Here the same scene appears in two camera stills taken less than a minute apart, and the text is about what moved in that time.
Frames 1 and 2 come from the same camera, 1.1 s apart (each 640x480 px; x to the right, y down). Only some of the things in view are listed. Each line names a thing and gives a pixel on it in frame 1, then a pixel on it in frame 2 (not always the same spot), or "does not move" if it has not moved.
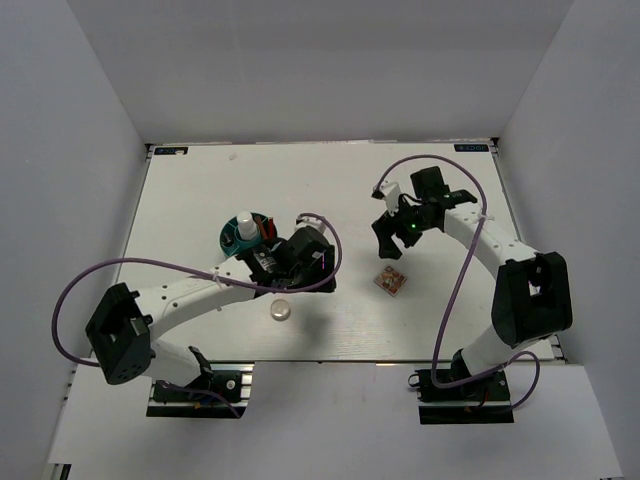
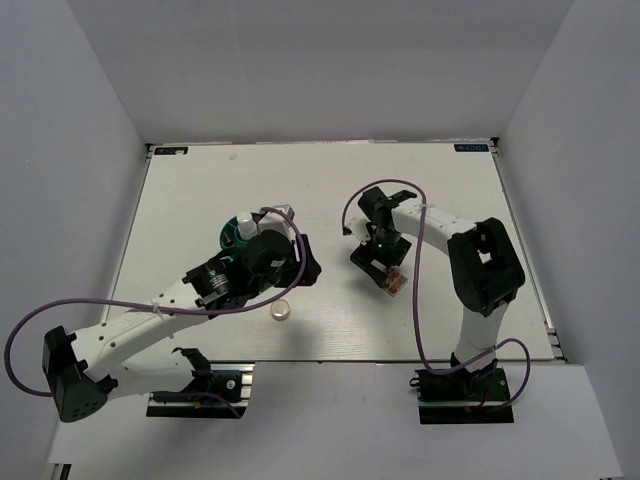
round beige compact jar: x=280 y=309 does not move
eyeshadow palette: x=391 y=281 does not move
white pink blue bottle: x=246 y=227 does not move
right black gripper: x=386 y=226 → x=364 y=255
